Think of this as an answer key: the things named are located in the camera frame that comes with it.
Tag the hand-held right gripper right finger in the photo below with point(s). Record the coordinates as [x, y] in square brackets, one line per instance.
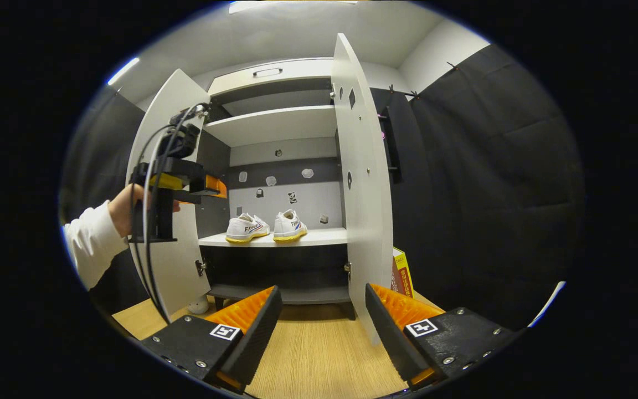
[388, 338]

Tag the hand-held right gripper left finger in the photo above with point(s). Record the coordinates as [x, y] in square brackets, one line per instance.
[258, 332]

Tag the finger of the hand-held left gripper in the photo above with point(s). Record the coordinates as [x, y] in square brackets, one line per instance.
[214, 187]

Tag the white shoe yellow sole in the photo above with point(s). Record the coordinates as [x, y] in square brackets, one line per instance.
[288, 227]
[244, 228]

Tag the white cabinet door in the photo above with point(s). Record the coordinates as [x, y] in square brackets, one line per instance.
[183, 266]
[363, 221]

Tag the white shoe cabinet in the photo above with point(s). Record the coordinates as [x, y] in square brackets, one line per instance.
[274, 124]

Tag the white round object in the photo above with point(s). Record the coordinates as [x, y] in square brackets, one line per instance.
[199, 306]

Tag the small ceiling light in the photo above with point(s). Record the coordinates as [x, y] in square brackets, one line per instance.
[123, 71]

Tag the black backdrop cloth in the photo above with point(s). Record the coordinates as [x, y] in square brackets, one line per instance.
[490, 194]

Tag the long ceiling light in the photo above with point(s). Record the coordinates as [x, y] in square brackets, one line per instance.
[291, 5]

